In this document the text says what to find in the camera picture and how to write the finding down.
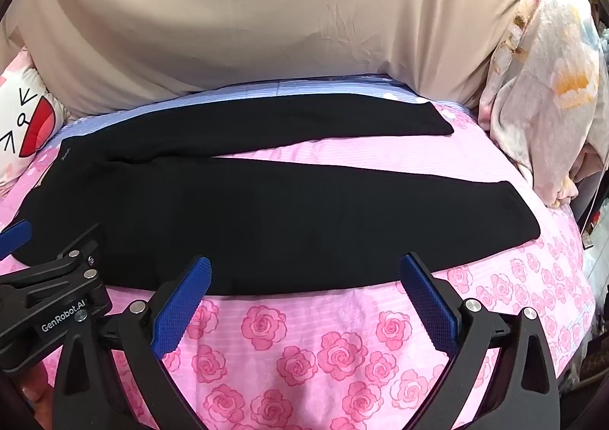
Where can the white cartoon face pillow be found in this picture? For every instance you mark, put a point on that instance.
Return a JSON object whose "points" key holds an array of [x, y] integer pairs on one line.
{"points": [[28, 125]]}

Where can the pale floral blanket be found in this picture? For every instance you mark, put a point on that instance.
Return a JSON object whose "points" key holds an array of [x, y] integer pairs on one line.
{"points": [[537, 102]]}

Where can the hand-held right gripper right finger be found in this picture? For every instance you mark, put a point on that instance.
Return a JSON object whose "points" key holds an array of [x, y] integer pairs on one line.
{"points": [[428, 301]]}

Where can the beige cloth cover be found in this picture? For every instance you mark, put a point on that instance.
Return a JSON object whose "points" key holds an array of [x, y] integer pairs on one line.
{"points": [[238, 6]]}

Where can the black pants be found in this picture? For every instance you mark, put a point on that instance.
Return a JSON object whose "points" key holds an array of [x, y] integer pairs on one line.
{"points": [[238, 211]]}

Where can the pink rose print bedsheet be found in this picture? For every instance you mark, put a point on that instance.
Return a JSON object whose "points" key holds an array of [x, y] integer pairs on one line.
{"points": [[333, 339]]}

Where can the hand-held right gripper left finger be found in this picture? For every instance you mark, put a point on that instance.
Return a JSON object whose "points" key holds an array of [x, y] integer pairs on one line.
{"points": [[183, 306]]}

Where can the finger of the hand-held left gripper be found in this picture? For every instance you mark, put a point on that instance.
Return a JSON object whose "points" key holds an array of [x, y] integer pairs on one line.
{"points": [[14, 239], [71, 263]]}

